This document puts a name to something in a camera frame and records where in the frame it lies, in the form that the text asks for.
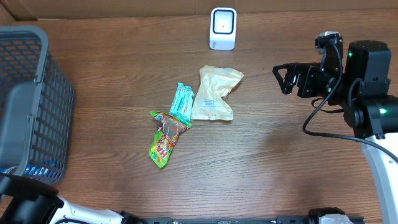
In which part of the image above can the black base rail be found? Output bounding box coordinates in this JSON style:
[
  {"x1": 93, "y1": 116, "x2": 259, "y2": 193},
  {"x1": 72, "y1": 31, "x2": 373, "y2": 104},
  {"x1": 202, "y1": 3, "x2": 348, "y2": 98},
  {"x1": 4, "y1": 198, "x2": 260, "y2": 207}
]
[{"x1": 144, "y1": 207, "x2": 365, "y2": 224}]

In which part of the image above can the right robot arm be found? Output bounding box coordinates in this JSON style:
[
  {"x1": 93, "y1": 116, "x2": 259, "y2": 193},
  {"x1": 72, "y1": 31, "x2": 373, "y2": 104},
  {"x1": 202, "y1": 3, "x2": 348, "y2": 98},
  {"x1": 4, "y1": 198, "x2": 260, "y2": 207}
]
[{"x1": 272, "y1": 34, "x2": 397, "y2": 223}]

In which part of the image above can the blue Oreo cookie pack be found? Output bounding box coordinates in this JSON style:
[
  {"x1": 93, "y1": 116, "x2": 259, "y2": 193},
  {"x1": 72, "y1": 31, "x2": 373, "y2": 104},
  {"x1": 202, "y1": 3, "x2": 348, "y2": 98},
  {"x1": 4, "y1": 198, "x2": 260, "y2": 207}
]
[{"x1": 0, "y1": 158, "x2": 62, "y2": 180}]

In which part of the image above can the green gummy candy bag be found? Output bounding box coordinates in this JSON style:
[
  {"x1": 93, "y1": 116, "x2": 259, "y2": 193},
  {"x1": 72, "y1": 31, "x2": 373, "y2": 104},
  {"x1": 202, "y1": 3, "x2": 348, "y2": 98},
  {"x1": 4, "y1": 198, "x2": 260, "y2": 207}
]
[{"x1": 149, "y1": 111, "x2": 192, "y2": 169}]

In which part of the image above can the grey plastic mesh basket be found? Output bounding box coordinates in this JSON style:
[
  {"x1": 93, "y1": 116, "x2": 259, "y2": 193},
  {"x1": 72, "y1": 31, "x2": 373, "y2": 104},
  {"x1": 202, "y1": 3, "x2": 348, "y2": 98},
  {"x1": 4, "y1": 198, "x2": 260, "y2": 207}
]
[{"x1": 1, "y1": 26, "x2": 76, "y2": 184}]

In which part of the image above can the cardboard back panel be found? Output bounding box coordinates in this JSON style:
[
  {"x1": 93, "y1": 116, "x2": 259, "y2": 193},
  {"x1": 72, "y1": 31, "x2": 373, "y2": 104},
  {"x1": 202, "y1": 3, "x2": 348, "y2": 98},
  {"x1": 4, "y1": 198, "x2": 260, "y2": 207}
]
[{"x1": 1, "y1": 0, "x2": 397, "y2": 21}]

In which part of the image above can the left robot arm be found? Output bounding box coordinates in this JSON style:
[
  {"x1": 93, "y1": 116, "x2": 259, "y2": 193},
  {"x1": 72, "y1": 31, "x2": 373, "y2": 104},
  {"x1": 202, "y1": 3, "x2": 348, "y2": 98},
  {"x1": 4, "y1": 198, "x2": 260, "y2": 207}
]
[{"x1": 1, "y1": 173, "x2": 146, "y2": 224}]

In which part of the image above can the beige paper snack bag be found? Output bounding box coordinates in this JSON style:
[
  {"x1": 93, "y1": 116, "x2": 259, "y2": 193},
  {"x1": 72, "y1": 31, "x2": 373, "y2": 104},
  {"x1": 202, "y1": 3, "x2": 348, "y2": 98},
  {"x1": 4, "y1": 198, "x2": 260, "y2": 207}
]
[{"x1": 191, "y1": 65, "x2": 244, "y2": 121}]

